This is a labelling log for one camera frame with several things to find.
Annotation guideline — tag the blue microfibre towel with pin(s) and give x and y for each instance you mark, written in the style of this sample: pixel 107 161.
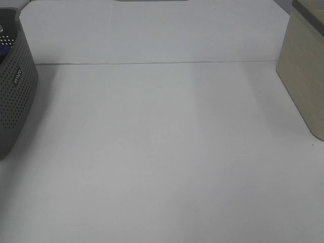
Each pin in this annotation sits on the blue microfibre towel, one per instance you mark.
pixel 4 50

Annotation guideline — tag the beige storage box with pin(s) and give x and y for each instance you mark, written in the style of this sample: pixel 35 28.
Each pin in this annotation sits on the beige storage box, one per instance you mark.
pixel 300 63

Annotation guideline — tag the grey perforated plastic basket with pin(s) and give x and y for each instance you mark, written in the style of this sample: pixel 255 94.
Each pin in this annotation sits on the grey perforated plastic basket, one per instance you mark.
pixel 19 78

